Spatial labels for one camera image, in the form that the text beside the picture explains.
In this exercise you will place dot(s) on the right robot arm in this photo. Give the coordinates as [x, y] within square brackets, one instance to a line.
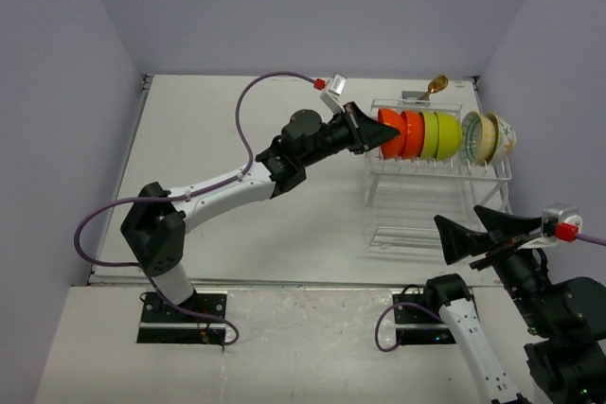
[561, 323]

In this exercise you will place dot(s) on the teal patterned white bowl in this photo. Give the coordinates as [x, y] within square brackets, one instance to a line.
[479, 139]

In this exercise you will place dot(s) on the green bowl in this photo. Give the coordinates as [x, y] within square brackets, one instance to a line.
[449, 136]
[431, 136]

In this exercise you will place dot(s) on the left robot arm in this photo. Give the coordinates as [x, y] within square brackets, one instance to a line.
[156, 226]

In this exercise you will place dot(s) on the gold spoon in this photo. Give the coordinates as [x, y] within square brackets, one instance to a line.
[436, 85]

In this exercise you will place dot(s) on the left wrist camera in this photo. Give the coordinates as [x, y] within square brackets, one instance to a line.
[331, 92]

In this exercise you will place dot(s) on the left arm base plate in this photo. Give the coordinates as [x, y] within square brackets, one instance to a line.
[161, 324]

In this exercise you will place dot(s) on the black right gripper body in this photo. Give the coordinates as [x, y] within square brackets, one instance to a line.
[521, 268]

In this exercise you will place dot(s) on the white wire dish rack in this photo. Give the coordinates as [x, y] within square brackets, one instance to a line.
[403, 196]

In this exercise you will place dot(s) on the yellow floral white bowl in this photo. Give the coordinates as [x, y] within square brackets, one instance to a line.
[506, 138]

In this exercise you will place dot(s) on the orange bowl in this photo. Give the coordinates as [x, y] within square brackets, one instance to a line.
[415, 129]
[393, 148]

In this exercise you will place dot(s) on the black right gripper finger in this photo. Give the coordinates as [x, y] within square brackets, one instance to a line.
[459, 242]
[507, 224]

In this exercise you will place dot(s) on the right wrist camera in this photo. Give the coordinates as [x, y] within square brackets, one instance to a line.
[560, 223]

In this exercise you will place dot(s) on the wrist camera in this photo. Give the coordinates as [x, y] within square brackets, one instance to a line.
[331, 92]
[560, 223]

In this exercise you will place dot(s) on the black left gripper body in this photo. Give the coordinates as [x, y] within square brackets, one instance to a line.
[344, 131]

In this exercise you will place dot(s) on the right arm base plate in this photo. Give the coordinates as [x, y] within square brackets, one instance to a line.
[415, 327]

